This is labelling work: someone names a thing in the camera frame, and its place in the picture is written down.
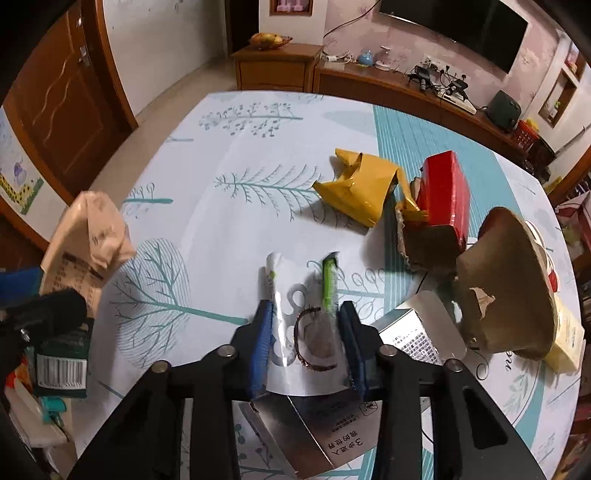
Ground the yellow fruit bowl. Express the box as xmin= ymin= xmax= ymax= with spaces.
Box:
xmin=249 ymin=33 xmax=293 ymax=51

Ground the brown wooden door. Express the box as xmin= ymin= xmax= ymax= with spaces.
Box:
xmin=0 ymin=0 xmax=139 ymax=250

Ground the silver foil box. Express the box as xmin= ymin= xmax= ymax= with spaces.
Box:
xmin=240 ymin=290 xmax=467 ymax=479

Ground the brown paper cone bag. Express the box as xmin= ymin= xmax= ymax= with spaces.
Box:
xmin=453 ymin=207 xmax=557 ymax=360

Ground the patterned white teal tablecloth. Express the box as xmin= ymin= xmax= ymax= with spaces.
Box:
xmin=73 ymin=92 xmax=581 ymax=479

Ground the black television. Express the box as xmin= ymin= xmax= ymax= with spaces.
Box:
xmin=380 ymin=0 xmax=528 ymax=73

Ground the red cigarette box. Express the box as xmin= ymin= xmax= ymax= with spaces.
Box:
xmin=394 ymin=151 xmax=470 ymax=275

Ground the small blue teapot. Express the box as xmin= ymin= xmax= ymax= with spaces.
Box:
xmin=356 ymin=49 xmax=374 ymax=67

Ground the beige green snack pouch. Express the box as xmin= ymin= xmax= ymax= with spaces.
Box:
xmin=33 ymin=191 xmax=135 ymax=398

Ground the red basket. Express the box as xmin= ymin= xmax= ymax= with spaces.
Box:
xmin=511 ymin=118 xmax=539 ymax=152

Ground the yellow crumpled wrapper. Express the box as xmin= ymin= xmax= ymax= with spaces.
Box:
xmin=312 ymin=148 xmax=421 ymax=228

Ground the yellow rectangular carton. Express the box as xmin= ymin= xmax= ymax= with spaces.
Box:
xmin=544 ymin=294 xmax=585 ymax=374

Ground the red white paper cup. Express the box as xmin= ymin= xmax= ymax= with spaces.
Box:
xmin=525 ymin=220 xmax=560 ymax=293

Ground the wooden tv cabinet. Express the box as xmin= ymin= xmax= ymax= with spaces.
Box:
xmin=232 ymin=42 xmax=553 ymax=171

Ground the dark green bag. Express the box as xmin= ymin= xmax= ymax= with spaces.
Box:
xmin=485 ymin=90 xmax=522 ymax=133

